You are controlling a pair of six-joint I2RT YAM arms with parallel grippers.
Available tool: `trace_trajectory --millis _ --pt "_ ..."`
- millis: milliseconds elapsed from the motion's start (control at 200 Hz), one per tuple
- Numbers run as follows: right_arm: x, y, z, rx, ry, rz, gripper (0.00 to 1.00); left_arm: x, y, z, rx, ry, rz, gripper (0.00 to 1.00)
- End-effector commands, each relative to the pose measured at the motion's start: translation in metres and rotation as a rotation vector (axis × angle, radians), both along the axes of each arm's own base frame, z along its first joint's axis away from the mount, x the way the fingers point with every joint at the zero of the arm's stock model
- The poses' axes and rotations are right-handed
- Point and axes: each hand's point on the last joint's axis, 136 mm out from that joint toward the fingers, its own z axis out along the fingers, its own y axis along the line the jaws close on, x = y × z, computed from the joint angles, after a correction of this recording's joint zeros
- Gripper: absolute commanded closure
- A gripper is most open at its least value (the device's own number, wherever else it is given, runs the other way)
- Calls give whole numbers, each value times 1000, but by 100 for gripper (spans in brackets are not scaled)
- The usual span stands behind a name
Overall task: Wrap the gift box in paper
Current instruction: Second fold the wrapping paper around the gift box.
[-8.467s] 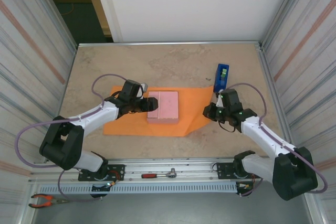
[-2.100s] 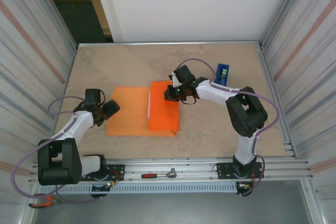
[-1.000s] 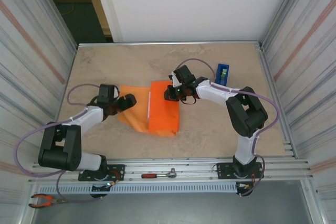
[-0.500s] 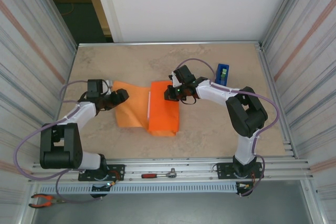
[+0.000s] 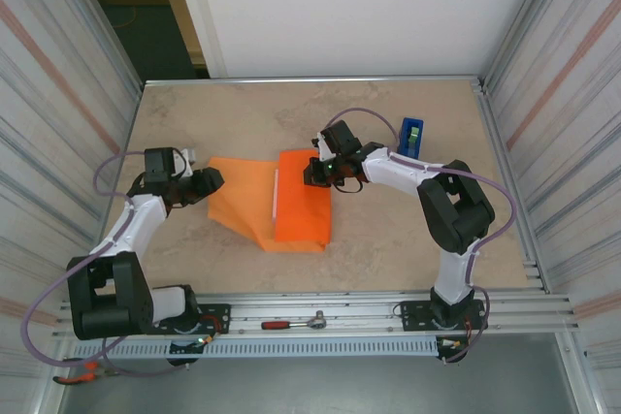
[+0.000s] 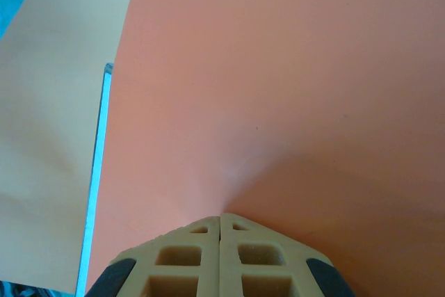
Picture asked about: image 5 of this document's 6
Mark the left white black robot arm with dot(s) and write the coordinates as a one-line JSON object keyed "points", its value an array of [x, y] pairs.
{"points": [[133, 220]]}

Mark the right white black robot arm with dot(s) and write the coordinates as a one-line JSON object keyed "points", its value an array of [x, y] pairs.
{"points": [[398, 171]]}

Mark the blue tape dispenser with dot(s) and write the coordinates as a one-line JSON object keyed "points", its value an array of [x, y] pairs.
{"points": [[405, 142]]}

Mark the long aluminium table edge profile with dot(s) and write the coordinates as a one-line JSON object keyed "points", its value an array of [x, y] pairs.
{"points": [[310, 80]]}

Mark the yellow power connector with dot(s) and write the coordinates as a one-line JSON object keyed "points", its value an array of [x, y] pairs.
{"points": [[458, 346], [207, 339]]}

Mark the short aluminium table edge profile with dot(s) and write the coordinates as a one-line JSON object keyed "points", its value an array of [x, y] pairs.
{"points": [[490, 118]]}

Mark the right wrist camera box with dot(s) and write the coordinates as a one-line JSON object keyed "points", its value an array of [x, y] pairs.
{"points": [[318, 138]]}

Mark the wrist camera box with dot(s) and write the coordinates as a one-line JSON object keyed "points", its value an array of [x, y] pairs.
{"points": [[190, 154], [318, 138]]}

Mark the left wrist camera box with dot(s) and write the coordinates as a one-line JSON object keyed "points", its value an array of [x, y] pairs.
{"points": [[190, 154]]}

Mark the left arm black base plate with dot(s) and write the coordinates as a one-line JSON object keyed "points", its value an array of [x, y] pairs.
{"points": [[218, 311]]}

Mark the wide aluminium mounting rail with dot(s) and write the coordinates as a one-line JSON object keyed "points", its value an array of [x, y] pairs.
{"points": [[349, 308]]}

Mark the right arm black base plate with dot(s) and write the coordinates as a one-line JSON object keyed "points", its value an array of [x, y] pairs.
{"points": [[412, 319]]}

